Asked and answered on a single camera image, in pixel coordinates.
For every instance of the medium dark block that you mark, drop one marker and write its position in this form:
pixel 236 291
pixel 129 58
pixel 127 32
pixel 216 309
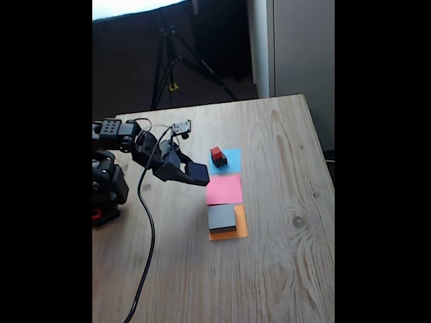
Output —
pixel 198 173

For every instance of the small red cube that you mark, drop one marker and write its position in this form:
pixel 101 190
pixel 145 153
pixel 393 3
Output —
pixel 215 153

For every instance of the small dark cube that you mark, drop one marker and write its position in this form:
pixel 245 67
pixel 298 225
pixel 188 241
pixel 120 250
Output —
pixel 222 162

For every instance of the large grey block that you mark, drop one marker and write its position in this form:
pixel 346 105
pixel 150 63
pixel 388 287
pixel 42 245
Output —
pixel 220 217

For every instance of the pink paper sheet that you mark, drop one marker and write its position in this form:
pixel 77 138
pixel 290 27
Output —
pixel 224 188

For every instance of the blue paper sheet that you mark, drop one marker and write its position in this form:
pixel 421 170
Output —
pixel 234 161

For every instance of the yellow tape under tall tripod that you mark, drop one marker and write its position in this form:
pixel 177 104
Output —
pixel 173 87

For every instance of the orange paper sheet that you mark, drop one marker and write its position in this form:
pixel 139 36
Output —
pixel 241 228

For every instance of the tall black tripod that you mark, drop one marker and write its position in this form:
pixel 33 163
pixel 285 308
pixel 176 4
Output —
pixel 167 60

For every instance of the bright white light panel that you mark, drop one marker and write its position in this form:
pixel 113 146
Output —
pixel 134 6

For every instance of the white cabinet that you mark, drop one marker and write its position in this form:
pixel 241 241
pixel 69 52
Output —
pixel 303 50

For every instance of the small wrist camera board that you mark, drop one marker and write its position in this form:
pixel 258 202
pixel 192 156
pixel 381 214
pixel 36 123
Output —
pixel 182 127

